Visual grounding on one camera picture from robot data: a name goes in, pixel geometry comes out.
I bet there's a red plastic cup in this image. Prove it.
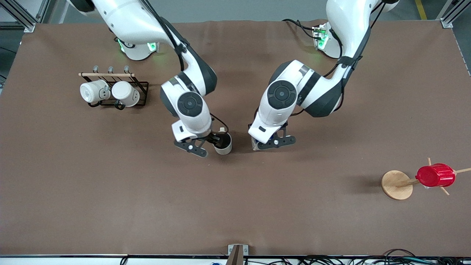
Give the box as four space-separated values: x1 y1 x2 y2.
416 163 456 188

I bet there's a black cable bundle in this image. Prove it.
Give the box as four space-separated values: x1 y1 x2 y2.
243 249 471 265

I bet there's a grey mug with print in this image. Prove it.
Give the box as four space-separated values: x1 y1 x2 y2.
214 127 233 155

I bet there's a black base power cable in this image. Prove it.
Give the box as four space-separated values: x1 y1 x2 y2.
282 18 318 39

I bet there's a white ceramic mug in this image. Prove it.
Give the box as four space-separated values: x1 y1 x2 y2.
111 81 141 107
80 79 111 104

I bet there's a grey metal camera bracket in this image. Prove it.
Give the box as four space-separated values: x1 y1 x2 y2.
226 244 249 265

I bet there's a wooden mug tree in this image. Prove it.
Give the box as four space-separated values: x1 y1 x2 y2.
381 158 471 201

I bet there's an aluminium frame profile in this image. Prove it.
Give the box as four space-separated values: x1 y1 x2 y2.
441 0 465 29
0 0 50 33

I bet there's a black wire mug rack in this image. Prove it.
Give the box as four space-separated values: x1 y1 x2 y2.
78 66 149 110

